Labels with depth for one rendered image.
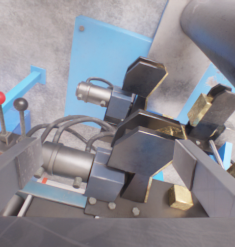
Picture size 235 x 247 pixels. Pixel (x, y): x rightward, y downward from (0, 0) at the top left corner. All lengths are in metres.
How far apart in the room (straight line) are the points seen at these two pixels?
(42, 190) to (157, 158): 0.39
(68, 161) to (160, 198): 0.38
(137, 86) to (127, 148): 0.47
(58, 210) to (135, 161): 0.30
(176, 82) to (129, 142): 0.92
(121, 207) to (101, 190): 0.11
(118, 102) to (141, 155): 0.47
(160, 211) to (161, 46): 0.93
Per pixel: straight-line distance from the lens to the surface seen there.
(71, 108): 1.55
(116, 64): 1.29
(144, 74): 0.86
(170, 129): 0.50
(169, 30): 1.20
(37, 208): 0.64
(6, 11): 1.61
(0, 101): 0.52
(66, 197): 0.65
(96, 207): 0.64
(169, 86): 1.33
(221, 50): 0.59
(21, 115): 0.52
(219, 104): 1.01
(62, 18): 1.43
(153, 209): 0.71
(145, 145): 0.46
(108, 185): 0.56
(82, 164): 0.59
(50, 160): 0.59
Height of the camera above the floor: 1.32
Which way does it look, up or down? 51 degrees down
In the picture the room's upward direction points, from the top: 170 degrees counter-clockwise
